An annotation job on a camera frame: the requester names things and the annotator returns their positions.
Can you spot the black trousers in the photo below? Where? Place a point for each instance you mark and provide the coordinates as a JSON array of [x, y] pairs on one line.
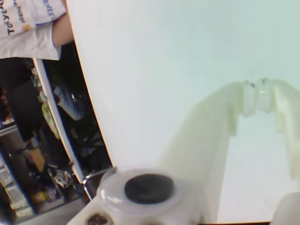
[[25, 105]]

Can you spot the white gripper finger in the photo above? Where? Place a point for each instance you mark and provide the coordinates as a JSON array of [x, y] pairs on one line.
[[206, 140], [289, 112]]

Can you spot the person in white t-shirt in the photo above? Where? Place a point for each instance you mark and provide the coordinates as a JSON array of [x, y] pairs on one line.
[[35, 42]]

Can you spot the green yellow packet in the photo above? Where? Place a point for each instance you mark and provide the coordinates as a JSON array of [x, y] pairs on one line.
[[48, 114]]

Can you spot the white blue shoe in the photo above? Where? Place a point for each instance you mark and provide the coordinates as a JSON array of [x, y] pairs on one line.
[[70, 105]]

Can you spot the shelf with colourful goods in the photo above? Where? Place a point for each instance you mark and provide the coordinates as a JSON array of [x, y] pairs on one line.
[[14, 199]]

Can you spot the white slanted bar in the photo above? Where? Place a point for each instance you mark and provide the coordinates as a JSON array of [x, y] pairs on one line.
[[56, 110]]

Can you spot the brown cardboard box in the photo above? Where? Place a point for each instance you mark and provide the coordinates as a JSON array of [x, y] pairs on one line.
[[37, 159]]

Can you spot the person's bare forearm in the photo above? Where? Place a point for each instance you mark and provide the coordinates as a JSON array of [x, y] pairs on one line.
[[62, 30]]

